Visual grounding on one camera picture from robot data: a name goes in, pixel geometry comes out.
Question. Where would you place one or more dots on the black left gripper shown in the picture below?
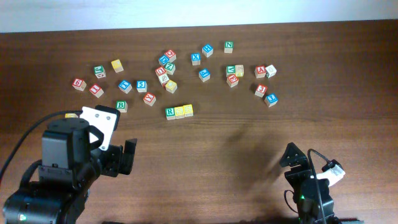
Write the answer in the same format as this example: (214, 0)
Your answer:
(117, 160)

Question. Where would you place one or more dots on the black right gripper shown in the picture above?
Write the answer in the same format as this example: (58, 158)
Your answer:
(299, 157)

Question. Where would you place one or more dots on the green R block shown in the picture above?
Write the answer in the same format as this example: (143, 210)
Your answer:
(170, 113)

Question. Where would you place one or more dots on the yellow S block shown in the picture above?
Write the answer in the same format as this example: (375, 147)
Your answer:
(179, 112)

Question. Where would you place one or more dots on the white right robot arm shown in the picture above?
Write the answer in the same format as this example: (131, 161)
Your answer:
(311, 175)

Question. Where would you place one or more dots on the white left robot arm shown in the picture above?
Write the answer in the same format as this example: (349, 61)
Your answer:
(55, 188)

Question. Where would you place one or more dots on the green B block centre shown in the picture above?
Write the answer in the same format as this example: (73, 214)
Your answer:
(122, 106)

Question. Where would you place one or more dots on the blue I block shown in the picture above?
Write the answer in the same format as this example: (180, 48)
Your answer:
(271, 100)

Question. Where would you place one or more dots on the red Y block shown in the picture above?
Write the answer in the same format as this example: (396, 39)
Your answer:
(149, 99)

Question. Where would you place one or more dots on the red 3 block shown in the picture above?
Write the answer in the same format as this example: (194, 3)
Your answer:
(260, 90)

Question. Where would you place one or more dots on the blue T block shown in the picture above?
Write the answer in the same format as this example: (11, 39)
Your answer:
(125, 86)

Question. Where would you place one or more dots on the blue 5 block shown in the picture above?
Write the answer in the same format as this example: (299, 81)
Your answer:
(141, 86)

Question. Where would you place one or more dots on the red 1 block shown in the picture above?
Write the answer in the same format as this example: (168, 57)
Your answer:
(96, 90)

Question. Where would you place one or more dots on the white O block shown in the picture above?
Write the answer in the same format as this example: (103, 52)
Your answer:
(270, 71)

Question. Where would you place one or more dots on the red leaf picture block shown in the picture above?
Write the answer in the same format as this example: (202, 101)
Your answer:
(163, 79)

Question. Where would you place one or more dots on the red 6 block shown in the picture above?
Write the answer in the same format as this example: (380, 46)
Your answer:
(79, 84)

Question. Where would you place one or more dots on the red V block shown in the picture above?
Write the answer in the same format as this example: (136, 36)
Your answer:
(260, 71)

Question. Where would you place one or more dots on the green J block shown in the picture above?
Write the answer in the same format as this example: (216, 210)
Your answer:
(99, 71)

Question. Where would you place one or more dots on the red U block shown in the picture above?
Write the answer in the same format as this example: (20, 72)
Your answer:
(160, 71)

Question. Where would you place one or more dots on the red E block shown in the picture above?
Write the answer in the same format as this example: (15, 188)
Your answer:
(232, 80)

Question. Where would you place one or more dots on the green Z block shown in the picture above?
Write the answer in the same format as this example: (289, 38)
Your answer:
(170, 68)

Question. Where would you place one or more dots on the plain wooden picture block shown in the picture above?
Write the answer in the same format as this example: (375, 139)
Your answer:
(239, 70)

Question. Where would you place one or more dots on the blue D block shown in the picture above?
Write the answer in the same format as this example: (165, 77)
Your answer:
(163, 60)

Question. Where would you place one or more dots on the green V block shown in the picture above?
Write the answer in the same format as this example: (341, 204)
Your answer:
(230, 69)

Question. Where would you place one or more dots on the red Q block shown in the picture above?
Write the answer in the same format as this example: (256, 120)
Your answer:
(171, 55)

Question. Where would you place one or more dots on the blue block centre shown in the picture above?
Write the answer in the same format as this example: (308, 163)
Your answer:
(204, 75)

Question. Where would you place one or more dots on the blue X block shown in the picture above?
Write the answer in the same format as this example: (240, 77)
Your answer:
(196, 59)

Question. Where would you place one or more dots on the green N block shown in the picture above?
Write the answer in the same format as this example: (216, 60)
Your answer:
(228, 47)

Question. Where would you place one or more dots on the blue H block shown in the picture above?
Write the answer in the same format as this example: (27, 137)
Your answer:
(207, 50)

